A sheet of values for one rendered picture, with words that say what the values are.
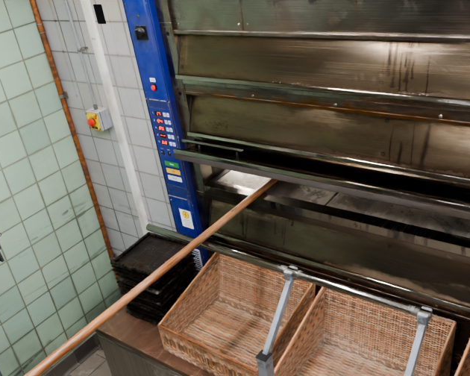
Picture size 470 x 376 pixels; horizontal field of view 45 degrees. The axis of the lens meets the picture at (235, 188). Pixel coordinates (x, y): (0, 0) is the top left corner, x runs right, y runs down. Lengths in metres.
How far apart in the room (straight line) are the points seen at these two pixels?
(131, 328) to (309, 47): 1.60
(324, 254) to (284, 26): 0.95
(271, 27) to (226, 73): 0.28
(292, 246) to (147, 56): 1.03
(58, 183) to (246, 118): 1.30
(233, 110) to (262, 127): 0.16
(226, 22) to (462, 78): 0.89
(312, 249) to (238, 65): 0.83
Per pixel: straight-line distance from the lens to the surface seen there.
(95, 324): 1.95
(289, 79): 2.07
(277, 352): 2.38
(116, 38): 2.65
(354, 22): 1.93
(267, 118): 2.24
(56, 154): 3.17
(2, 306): 3.22
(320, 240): 2.39
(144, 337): 2.78
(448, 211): 1.86
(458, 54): 1.84
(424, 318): 1.83
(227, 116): 2.36
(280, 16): 2.06
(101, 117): 2.86
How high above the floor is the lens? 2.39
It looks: 28 degrees down
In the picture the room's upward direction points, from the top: 10 degrees counter-clockwise
